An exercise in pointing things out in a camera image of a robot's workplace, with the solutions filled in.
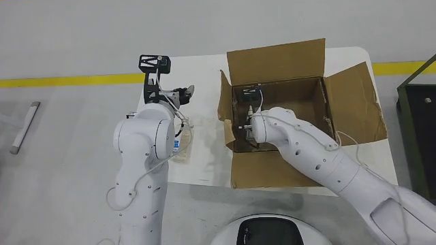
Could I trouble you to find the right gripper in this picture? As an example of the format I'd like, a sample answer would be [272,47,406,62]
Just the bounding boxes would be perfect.
[237,117,255,144]

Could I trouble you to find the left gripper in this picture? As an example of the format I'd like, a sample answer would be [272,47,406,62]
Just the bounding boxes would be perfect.
[166,84,196,110]

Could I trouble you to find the clear plastic bottle blue label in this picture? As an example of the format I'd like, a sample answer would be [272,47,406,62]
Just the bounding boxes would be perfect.
[170,125,193,164]

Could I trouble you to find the large brown cardboard carton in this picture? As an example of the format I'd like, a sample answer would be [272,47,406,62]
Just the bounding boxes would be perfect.
[217,38,389,190]

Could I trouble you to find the robot body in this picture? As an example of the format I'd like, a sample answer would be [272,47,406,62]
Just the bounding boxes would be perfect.
[209,214,333,245]

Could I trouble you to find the white bar with grey ends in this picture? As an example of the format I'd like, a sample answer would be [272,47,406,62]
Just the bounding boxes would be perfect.
[9,101,42,155]

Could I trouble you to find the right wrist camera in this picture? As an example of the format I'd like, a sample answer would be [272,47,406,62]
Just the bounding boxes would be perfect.
[241,87,265,114]

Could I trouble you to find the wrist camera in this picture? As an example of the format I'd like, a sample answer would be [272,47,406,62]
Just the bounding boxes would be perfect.
[138,54,172,105]
[241,87,265,114]

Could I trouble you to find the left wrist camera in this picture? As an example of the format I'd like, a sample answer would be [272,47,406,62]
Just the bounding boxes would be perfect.
[138,54,172,105]

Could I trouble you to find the thin white cable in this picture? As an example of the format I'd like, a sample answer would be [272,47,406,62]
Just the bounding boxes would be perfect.
[334,130,411,245]
[106,115,194,212]

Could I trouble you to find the dark green metal frame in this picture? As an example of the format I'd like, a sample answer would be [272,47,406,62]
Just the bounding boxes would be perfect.
[396,53,436,206]

